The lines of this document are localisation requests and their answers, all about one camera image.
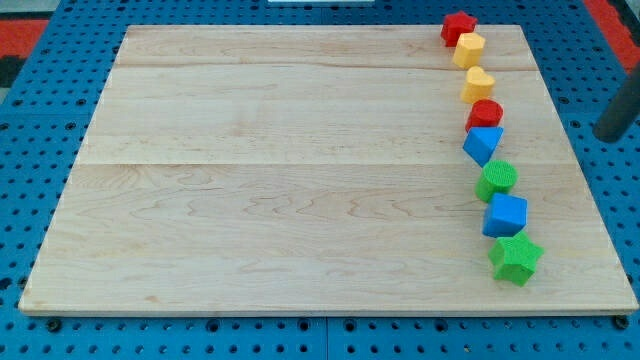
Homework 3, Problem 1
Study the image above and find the light wooden board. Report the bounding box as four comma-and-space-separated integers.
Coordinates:
19, 25, 638, 317

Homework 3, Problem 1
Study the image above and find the blue triangle block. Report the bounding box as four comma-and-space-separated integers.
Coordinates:
463, 126, 504, 167

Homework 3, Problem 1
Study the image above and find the green cylinder block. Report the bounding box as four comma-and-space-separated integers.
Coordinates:
474, 160, 519, 203

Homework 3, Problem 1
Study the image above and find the red cylinder block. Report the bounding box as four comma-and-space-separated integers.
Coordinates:
465, 99, 504, 132

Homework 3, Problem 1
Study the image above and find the yellow heart block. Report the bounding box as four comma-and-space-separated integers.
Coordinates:
460, 66, 496, 104

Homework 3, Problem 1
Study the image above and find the blue cube block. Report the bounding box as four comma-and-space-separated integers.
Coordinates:
482, 193, 528, 238

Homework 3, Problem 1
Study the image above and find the yellow hexagon block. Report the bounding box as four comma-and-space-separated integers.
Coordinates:
452, 32, 486, 69

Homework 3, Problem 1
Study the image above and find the red star block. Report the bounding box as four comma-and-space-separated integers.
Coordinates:
440, 10, 478, 47

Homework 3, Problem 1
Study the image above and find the green star block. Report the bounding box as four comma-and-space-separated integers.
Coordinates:
488, 230, 545, 287

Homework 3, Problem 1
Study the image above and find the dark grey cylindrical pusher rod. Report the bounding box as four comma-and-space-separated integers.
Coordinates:
592, 64, 639, 143

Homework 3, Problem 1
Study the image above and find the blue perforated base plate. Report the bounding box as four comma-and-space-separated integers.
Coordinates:
1, 0, 639, 359

